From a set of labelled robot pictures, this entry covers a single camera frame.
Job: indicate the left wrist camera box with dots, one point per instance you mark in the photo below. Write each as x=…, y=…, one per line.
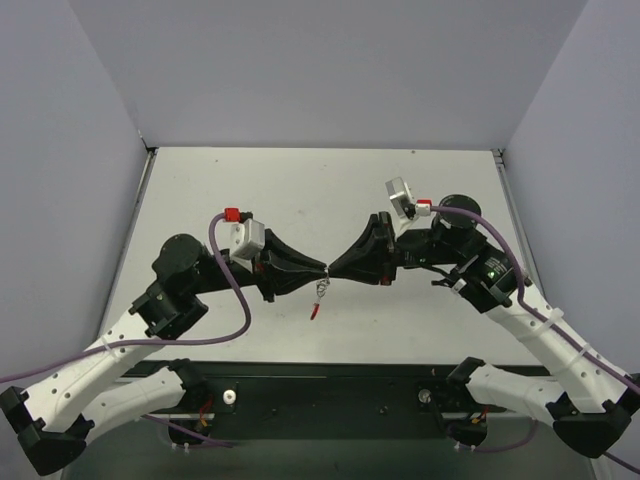
x=248, y=236

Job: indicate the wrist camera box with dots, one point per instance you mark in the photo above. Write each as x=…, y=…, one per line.
x=406, y=206
x=248, y=236

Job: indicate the silver keyring with red tag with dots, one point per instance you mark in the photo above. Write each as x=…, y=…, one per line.
x=321, y=288

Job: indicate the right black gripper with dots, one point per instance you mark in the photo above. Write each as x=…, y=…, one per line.
x=388, y=255

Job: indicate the aluminium frame rail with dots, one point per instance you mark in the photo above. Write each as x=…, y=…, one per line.
x=521, y=236

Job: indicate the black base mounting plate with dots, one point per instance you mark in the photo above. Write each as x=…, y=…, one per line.
x=306, y=401

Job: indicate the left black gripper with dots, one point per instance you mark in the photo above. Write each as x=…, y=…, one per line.
x=266, y=276

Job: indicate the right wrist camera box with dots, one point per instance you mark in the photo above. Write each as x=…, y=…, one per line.
x=406, y=206

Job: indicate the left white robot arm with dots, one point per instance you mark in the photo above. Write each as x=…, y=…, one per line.
x=56, y=418

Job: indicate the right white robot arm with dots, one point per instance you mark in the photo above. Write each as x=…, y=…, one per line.
x=588, y=401

